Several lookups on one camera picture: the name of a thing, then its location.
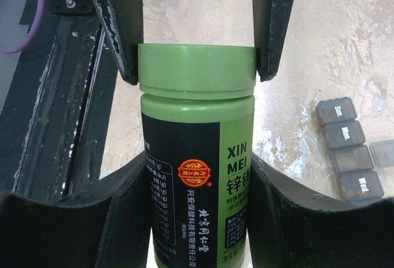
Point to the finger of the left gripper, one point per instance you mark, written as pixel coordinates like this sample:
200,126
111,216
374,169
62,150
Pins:
271,20
122,21

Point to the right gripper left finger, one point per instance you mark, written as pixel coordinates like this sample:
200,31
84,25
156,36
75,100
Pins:
105,225

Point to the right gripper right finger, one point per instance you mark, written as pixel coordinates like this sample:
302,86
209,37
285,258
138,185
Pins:
291,225

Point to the green lidded pill bottle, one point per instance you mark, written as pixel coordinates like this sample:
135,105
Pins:
197,115

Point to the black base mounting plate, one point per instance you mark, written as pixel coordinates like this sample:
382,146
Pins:
55,118

